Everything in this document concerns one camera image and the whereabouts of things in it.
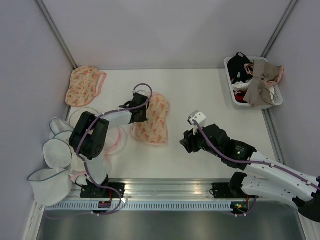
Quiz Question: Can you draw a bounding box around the white bra in basket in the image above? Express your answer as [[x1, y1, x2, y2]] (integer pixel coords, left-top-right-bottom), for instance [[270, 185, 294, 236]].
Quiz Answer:
[[231, 79, 252, 93]]

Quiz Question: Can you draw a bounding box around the pink bra in basket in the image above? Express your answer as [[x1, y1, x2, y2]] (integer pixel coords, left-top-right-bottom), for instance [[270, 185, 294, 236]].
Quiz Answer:
[[244, 63, 284, 86]]

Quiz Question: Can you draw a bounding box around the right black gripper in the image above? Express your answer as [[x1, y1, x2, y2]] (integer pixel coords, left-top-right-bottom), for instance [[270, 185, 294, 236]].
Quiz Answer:
[[179, 122, 222, 158]]

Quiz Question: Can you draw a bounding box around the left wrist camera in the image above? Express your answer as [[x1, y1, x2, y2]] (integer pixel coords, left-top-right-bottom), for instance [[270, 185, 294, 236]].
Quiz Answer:
[[132, 90, 146, 96]]

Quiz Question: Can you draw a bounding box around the white mesh bag grey trim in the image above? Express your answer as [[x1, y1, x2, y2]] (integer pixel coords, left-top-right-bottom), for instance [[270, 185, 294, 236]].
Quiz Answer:
[[49, 117, 74, 139]]

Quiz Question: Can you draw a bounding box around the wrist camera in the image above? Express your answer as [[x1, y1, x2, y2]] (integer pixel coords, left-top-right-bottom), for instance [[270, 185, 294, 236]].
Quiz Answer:
[[132, 90, 146, 96], [187, 110, 207, 129]]

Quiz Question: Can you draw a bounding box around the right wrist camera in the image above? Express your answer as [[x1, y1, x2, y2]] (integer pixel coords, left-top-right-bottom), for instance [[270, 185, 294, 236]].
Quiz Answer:
[[187, 110, 207, 129]]

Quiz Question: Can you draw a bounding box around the white slotted cable duct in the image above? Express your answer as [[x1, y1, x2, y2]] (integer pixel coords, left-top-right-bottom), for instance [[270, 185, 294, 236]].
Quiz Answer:
[[47, 200, 233, 212]]

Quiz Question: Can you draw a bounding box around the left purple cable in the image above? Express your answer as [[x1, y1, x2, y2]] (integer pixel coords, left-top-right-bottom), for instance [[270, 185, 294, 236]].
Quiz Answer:
[[74, 83, 153, 196]]

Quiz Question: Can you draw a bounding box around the beige bra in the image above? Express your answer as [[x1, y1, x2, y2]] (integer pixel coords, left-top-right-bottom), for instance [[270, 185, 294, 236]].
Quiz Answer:
[[244, 59, 284, 108]]

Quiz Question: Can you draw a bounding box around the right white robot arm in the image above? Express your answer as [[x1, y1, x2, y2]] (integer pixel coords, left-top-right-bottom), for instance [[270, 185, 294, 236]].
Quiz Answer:
[[180, 124, 320, 223]]

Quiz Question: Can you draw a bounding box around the black bra in basket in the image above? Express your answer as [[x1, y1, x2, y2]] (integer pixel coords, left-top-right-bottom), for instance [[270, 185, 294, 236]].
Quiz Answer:
[[227, 52, 252, 82]]

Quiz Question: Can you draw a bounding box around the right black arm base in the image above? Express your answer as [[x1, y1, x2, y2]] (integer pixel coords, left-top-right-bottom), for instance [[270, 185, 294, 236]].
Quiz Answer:
[[209, 182, 236, 199]]

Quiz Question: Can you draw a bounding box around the white mesh round bag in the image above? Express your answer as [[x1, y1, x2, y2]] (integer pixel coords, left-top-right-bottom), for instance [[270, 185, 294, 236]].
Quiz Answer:
[[43, 139, 72, 169]]

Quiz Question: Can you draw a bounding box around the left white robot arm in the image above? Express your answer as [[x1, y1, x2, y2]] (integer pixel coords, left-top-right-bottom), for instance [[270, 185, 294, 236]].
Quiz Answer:
[[69, 92, 152, 198]]

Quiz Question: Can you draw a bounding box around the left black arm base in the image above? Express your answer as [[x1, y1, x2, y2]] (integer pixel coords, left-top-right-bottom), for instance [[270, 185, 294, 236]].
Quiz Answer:
[[79, 182, 126, 201]]

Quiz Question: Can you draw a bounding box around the white plastic basket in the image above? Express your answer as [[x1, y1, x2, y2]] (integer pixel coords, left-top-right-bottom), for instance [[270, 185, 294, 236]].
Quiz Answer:
[[224, 56, 283, 110]]

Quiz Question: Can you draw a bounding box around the red bra in basket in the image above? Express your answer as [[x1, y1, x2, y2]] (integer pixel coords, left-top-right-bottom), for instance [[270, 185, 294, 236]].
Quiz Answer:
[[233, 91, 247, 103]]

